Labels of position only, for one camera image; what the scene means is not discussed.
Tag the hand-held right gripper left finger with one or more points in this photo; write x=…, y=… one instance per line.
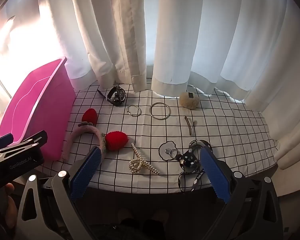
x=86, y=170

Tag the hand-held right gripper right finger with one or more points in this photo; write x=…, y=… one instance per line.
x=215, y=175

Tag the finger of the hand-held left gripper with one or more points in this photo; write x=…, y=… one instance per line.
x=2, y=141
x=27, y=143

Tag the pink plastic tub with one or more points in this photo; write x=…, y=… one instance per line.
x=40, y=110

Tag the pink strawberry plush headband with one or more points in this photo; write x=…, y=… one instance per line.
x=117, y=140

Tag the beige fluffy plush pouch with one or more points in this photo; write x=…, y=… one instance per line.
x=188, y=101

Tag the person's left hand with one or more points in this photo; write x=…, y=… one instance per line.
x=10, y=202

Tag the pearl hair claw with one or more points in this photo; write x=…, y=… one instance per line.
x=140, y=160

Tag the white black checked tablecloth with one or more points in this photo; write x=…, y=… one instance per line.
x=215, y=120

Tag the brown hair clip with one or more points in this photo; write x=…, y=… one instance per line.
x=189, y=125

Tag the black wristwatch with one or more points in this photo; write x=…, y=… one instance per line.
x=116, y=96

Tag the large silver bangle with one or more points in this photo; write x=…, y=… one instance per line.
x=151, y=115

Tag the white curtain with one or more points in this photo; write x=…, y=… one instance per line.
x=190, y=35

